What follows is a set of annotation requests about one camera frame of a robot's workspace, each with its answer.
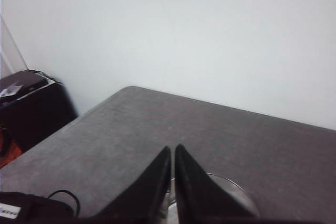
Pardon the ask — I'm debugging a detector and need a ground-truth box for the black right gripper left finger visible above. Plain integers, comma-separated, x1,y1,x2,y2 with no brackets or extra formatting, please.
94,146,171,219

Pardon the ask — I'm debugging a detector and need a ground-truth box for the black device with label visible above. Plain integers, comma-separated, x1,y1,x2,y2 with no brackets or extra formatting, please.
1,192,78,223

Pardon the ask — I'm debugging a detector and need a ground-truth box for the black case beside table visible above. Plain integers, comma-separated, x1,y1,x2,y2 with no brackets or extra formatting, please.
1,70,78,156

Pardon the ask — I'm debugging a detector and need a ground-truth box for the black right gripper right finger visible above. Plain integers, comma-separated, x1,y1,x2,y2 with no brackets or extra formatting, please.
175,144,254,220

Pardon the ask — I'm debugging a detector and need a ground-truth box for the thin black cable loop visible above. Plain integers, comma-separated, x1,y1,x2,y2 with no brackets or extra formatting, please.
47,189,80,216

